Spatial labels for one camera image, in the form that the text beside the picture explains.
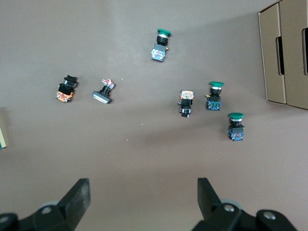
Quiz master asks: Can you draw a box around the green mushroom push button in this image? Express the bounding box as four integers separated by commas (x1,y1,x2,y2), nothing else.
150,28,172,63
227,112,245,142
205,81,225,111

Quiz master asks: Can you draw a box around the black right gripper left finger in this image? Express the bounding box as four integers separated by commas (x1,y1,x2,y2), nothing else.
0,178,91,231

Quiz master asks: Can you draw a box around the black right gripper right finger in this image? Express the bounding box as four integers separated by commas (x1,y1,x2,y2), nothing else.
192,177,299,231

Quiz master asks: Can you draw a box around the black switch red tip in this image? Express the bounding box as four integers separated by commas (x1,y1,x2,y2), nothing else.
92,78,116,104

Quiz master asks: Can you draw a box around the brown cardboard box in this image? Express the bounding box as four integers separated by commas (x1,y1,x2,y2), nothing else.
258,2,288,104
279,0,308,110

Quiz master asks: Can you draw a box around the black selector switch orange block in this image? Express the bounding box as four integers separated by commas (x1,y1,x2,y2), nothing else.
55,74,78,103

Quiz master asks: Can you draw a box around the beige black switch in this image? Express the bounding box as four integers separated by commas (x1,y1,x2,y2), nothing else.
178,90,195,119

